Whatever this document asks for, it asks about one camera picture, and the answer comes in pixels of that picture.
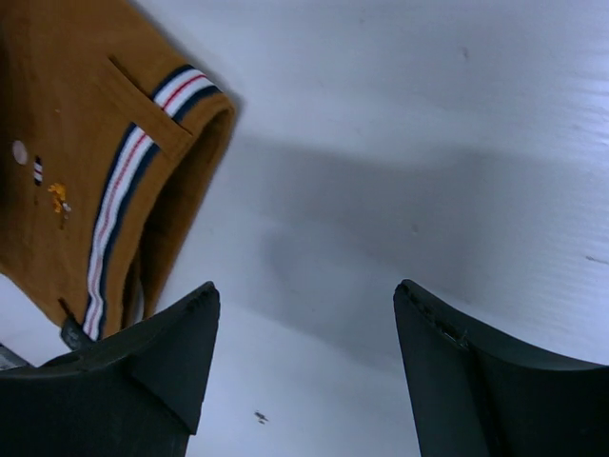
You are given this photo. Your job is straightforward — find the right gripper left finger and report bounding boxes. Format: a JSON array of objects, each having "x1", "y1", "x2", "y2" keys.
[{"x1": 1, "y1": 282, "x2": 220, "y2": 456}]

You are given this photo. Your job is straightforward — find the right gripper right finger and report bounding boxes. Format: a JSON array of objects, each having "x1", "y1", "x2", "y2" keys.
[{"x1": 393, "y1": 280, "x2": 608, "y2": 456}]

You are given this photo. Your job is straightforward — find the brown trousers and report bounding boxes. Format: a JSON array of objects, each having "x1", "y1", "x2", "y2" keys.
[{"x1": 1, "y1": 1, "x2": 236, "y2": 349}]

